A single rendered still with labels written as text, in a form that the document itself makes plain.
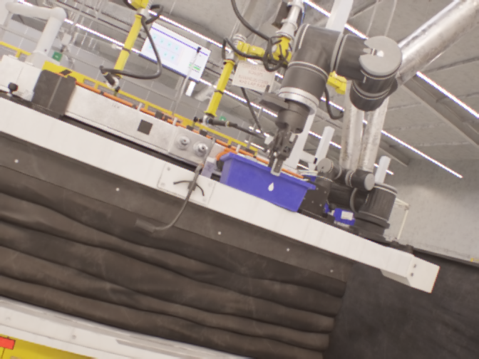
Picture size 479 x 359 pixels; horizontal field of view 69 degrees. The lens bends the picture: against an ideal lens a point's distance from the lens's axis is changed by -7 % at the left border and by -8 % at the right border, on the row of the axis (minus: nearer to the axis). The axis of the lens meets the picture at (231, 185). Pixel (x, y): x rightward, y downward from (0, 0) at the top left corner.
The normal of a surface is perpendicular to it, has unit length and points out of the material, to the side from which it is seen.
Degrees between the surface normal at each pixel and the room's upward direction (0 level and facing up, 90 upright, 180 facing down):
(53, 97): 90
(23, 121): 90
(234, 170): 95
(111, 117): 90
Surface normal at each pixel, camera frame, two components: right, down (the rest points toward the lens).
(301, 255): 0.32, 0.06
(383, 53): -0.22, -0.14
